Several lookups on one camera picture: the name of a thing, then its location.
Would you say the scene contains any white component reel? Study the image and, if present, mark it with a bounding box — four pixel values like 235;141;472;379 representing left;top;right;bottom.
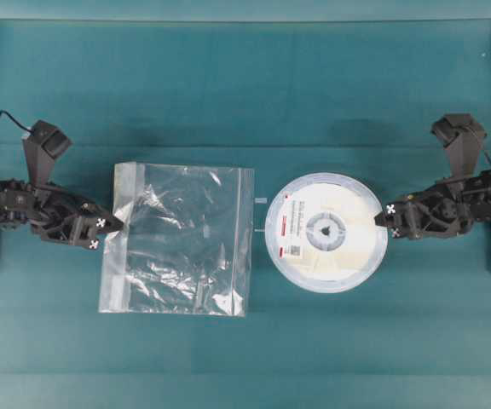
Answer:
264;173;388;294

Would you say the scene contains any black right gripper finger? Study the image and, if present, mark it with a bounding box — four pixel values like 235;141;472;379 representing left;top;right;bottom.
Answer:
390;227;403;239
374;203;399;228

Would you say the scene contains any black right camera cable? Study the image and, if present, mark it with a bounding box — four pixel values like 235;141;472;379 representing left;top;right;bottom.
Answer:
462;118;491;180

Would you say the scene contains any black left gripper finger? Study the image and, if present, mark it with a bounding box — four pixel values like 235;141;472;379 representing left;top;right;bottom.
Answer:
78;234;100;251
87;204;123;233

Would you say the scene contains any clear zip bag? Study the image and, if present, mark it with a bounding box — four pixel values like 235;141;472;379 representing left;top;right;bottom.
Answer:
98;162;255;317

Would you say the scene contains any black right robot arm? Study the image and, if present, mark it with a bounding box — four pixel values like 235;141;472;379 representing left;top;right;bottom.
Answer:
374;170;491;240

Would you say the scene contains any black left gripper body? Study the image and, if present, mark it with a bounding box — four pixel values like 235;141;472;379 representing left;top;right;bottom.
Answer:
0;181;98;247

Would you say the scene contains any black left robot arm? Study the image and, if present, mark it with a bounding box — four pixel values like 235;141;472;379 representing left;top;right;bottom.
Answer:
0;179;124;250

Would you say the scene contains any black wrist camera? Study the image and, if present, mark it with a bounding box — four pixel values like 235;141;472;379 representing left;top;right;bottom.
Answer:
22;120;72;186
431;113;487;178

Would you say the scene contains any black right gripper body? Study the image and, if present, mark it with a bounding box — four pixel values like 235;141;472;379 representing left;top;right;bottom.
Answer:
392;172;491;240

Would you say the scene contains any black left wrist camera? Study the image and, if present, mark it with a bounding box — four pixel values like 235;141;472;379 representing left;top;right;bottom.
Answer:
22;120;72;186

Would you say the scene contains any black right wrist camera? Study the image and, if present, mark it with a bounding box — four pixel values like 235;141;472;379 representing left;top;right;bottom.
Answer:
431;113;487;178

